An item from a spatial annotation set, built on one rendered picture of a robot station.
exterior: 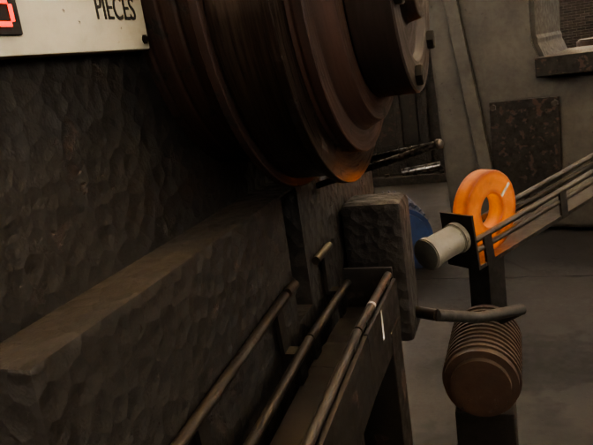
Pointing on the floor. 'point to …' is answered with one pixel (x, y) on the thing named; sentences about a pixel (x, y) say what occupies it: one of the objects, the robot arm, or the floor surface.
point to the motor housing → (484, 380)
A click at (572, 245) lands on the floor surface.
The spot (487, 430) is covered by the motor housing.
